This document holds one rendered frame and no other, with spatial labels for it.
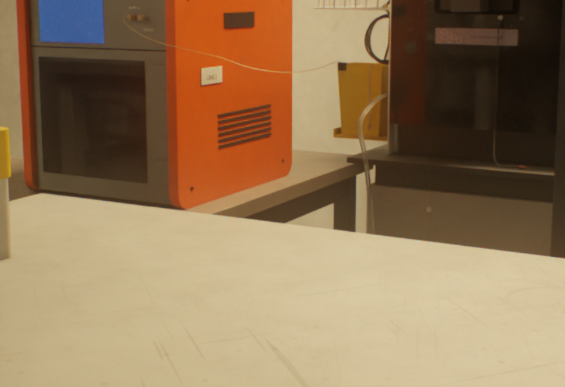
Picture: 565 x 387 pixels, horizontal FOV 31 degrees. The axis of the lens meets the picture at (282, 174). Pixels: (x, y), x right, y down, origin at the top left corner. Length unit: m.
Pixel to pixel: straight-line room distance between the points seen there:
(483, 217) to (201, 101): 0.65
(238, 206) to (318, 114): 1.76
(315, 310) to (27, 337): 0.18
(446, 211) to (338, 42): 1.49
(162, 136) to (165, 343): 1.24
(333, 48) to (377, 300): 2.91
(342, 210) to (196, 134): 0.64
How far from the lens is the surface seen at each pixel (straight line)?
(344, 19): 3.54
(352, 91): 2.30
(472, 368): 0.57
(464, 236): 2.16
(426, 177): 2.18
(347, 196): 2.38
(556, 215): 1.28
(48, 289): 0.71
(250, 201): 1.91
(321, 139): 3.61
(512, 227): 2.12
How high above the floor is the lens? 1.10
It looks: 10 degrees down
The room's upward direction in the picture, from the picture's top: straight up
